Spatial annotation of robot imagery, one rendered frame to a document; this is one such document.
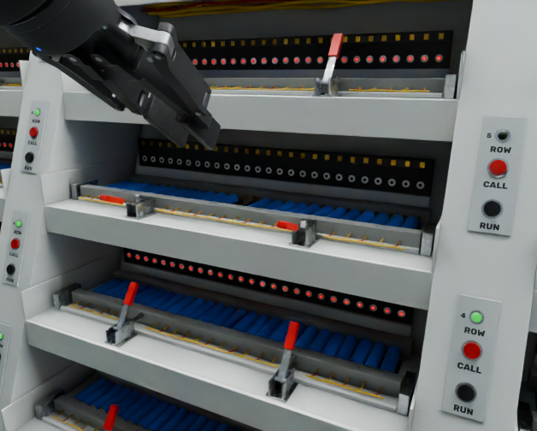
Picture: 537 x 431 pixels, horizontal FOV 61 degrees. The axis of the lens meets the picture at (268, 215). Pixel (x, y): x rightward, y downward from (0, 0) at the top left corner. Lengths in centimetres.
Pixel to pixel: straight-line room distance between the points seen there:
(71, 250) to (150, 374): 30
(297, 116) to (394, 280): 23
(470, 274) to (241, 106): 35
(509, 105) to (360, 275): 24
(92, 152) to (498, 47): 66
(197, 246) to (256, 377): 19
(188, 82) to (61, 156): 48
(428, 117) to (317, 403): 36
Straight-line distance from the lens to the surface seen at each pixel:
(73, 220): 78
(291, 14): 88
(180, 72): 38
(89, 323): 80
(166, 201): 71
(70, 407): 89
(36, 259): 83
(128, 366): 71
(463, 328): 52
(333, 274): 55
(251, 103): 62
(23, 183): 87
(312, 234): 57
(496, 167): 52
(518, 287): 52
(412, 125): 55
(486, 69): 56
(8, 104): 95
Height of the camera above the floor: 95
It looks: 1 degrees up
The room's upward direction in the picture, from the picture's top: 9 degrees clockwise
